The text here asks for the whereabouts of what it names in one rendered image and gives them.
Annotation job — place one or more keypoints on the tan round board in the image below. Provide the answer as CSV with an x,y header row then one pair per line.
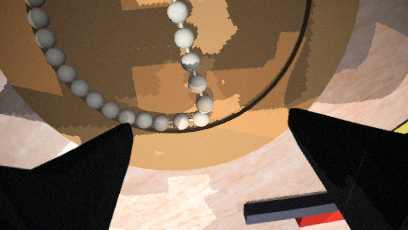
x,y
259,57

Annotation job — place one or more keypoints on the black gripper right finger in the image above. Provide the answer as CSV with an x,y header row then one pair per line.
x,y
363,168

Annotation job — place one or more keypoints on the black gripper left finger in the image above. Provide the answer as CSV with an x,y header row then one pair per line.
x,y
78,190

